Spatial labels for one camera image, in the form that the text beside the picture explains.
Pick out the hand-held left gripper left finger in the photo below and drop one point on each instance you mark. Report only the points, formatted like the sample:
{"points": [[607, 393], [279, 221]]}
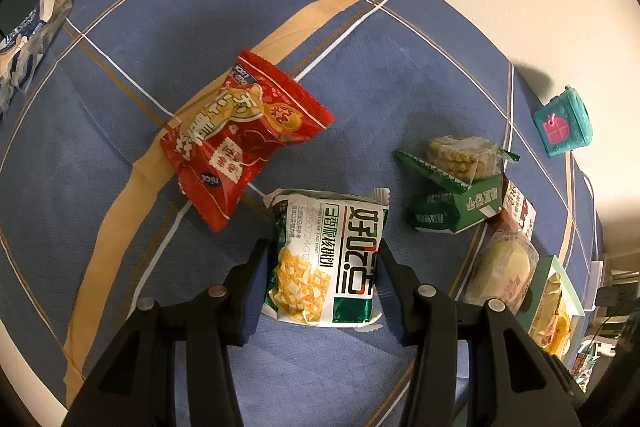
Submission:
{"points": [[255, 292]]}

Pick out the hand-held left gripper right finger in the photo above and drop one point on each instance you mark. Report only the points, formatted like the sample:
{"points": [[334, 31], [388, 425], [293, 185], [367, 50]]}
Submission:
{"points": [[395, 297]]}

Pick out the green and white snack packet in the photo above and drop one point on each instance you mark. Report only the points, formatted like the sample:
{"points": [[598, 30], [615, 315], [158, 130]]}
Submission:
{"points": [[325, 257]]}

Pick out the light green tray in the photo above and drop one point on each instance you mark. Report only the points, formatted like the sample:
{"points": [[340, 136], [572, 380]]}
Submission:
{"points": [[530, 309]]}

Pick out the clear white bun packet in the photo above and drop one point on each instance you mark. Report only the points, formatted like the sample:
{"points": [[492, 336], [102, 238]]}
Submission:
{"points": [[500, 272]]}

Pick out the red and white snack packet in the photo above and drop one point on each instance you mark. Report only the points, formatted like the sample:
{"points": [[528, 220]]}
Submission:
{"points": [[520, 207]]}

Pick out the green cracker packet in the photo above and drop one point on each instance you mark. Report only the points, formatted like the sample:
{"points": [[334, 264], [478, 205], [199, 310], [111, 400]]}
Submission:
{"points": [[460, 157]]}

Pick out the yellow packet in tray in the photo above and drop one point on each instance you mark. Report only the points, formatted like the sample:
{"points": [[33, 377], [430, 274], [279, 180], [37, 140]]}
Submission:
{"points": [[552, 312]]}

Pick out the teal toy box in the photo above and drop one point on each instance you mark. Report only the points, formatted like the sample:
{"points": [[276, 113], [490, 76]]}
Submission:
{"points": [[562, 122]]}

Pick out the blue and white snack packet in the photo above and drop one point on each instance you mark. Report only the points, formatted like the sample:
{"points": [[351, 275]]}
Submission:
{"points": [[30, 37]]}

